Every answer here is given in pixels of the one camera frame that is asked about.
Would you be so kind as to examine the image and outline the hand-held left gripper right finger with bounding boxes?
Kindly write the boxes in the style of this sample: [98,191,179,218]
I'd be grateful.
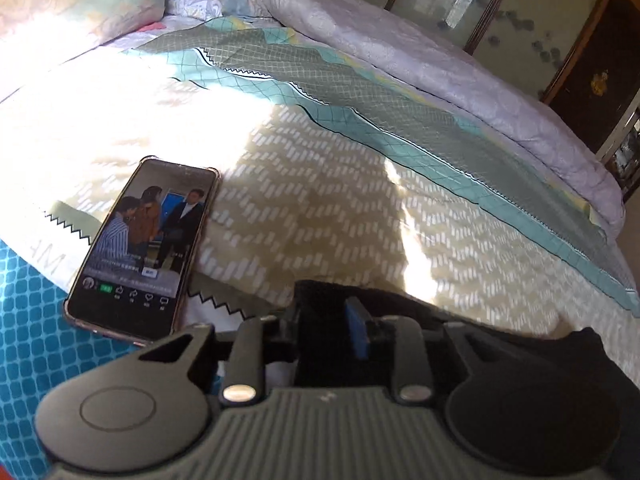
[344,296,507,404]

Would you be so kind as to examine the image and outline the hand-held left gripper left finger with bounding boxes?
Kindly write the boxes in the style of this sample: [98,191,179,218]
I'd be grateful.
[137,304,302,404]

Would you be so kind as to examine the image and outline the black pants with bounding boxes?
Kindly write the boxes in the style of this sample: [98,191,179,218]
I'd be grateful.
[292,280,625,461]

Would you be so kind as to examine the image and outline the patterned teal bed sheet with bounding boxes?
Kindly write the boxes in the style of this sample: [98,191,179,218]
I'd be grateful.
[0,12,640,480]

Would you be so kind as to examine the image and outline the smartphone in clear case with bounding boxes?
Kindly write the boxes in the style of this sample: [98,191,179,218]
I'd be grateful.
[63,156,221,346]

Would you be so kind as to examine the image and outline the lavender quilt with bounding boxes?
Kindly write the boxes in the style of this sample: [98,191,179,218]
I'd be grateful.
[218,0,626,233]

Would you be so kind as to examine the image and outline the cluttered shelf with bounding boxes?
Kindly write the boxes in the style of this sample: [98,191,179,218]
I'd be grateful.
[599,105,640,201]

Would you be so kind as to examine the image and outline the wardrobe with frosted glass doors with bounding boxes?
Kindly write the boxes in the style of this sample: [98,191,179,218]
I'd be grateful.
[304,0,616,106]

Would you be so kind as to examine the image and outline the dark wooden door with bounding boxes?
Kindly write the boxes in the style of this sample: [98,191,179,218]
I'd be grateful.
[542,0,640,157]

